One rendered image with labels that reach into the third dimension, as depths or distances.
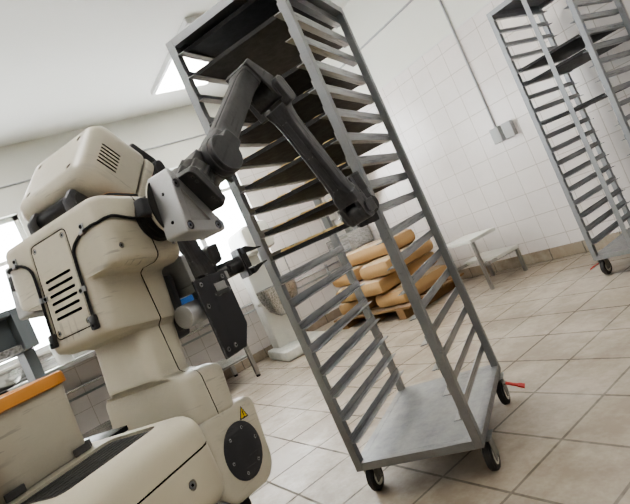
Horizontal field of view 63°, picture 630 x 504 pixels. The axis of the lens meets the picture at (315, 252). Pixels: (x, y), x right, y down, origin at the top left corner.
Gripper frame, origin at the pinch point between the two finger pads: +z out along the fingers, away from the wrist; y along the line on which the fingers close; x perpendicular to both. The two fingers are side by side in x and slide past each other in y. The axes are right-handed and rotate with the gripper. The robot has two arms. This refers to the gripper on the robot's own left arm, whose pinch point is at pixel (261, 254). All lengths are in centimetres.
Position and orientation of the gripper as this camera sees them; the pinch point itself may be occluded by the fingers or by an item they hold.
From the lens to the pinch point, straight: 180.0
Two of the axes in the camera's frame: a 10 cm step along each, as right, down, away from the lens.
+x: -5.0, 2.0, 8.4
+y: -4.2, -9.1, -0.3
